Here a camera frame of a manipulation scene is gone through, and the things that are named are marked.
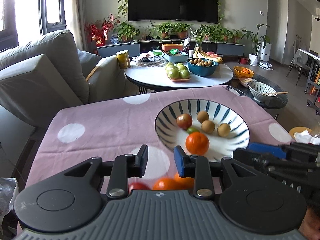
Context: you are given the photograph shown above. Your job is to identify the small orange tangerine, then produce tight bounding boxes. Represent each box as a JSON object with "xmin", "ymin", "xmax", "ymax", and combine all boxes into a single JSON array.
[{"xmin": 174, "ymin": 172, "xmax": 194, "ymax": 190}]

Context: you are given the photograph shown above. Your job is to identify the large orange tangerine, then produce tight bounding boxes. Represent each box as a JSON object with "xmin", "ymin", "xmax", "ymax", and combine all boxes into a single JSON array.
[{"xmin": 185, "ymin": 132, "xmax": 210, "ymax": 155}]

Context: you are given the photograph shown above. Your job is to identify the brown kiwi fruit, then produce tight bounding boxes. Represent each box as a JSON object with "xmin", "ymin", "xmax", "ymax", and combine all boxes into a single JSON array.
[
  {"xmin": 201, "ymin": 120, "xmax": 215, "ymax": 134},
  {"xmin": 217, "ymin": 123, "xmax": 231, "ymax": 137}
]

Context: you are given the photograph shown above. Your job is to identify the dark red tomato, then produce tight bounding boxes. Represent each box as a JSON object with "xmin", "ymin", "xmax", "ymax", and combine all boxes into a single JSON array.
[{"xmin": 176, "ymin": 114, "xmax": 193, "ymax": 130}]

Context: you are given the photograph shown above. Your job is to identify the green lime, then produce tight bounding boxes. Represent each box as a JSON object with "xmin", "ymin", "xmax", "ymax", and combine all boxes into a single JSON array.
[{"xmin": 187, "ymin": 127, "xmax": 199, "ymax": 134}]

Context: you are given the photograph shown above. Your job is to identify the blue striped white bowl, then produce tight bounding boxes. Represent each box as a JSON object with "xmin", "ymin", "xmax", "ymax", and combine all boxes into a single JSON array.
[{"xmin": 155, "ymin": 99, "xmax": 250, "ymax": 162}]

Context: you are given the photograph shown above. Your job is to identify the round black side table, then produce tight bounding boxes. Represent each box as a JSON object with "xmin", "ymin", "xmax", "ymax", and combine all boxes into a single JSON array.
[{"xmin": 231, "ymin": 74, "xmax": 288, "ymax": 109}]

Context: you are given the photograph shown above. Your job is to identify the wooden spoon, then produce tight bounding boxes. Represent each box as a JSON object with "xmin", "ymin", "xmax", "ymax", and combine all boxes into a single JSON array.
[{"xmin": 263, "ymin": 91, "xmax": 289, "ymax": 96}]

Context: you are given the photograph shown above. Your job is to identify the small striped bowl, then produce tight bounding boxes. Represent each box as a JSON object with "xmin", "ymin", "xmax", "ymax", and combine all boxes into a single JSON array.
[{"xmin": 248, "ymin": 80, "xmax": 276, "ymax": 102}]

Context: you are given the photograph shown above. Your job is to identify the orange basket with tangerines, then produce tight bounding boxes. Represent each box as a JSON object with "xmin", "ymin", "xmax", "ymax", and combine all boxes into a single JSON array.
[{"xmin": 233, "ymin": 66, "xmax": 254, "ymax": 78}]

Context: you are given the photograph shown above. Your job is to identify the round white coffee table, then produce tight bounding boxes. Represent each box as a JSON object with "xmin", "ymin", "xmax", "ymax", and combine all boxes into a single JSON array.
[{"xmin": 125, "ymin": 64, "xmax": 233, "ymax": 92}]

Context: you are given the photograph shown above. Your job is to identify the green apples on tray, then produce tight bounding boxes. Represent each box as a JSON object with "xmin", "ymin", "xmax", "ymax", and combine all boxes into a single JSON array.
[{"xmin": 165, "ymin": 62, "xmax": 191, "ymax": 82}]

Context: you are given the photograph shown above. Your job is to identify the dark blue fruit bowl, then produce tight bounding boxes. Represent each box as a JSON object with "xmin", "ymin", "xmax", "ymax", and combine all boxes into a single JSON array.
[{"xmin": 186, "ymin": 58, "xmax": 219, "ymax": 77}]

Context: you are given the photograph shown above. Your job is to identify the tall plant white pot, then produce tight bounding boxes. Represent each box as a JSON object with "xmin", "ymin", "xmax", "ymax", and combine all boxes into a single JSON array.
[{"xmin": 241, "ymin": 24, "xmax": 270, "ymax": 67}]

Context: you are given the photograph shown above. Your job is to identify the yellow tin can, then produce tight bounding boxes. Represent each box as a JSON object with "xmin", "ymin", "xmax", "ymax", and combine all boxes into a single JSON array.
[{"xmin": 116, "ymin": 50, "xmax": 131, "ymax": 69}]

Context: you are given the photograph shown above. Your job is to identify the light blue rectangular dish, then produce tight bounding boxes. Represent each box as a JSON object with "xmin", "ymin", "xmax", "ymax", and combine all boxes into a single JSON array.
[{"xmin": 163, "ymin": 51, "xmax": 188, "ymax": 63}]

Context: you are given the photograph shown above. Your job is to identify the banana bunch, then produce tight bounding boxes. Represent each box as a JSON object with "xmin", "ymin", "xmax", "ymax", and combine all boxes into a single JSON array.
[{"xmin": 193, "ymin": 44, "xmax": 223, "ymax": 64}]

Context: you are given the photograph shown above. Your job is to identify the grey tv console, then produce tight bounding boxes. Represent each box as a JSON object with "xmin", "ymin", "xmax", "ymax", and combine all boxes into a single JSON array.
[{"xmin": 97, "ymin": 39, "xmax": 245, "ymax": 57}]

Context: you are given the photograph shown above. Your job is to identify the grey fabric sofa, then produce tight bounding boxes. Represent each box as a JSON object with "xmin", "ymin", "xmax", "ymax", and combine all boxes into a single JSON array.
[{"xmin": 1, "ymin": 30, "xmax": 125, "ymax": 128}]

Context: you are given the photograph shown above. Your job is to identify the potted green plant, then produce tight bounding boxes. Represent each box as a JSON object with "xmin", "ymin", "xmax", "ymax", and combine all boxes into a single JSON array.
[{"xmin": 114, "ymin": 22, "xmax": 140, "ymax": 42}]

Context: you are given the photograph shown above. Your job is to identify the red berry decoration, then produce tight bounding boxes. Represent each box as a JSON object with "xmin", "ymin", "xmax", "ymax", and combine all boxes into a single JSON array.
[{"xmin": 84, "ymin": 14, "xmax": 120, "ymax": 47}]

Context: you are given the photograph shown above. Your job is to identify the black wall television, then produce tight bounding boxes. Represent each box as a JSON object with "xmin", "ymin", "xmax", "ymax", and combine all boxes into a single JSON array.
[{"xmin": 128, "ymin": 0, "xmax": 218, "ymax": 23}]

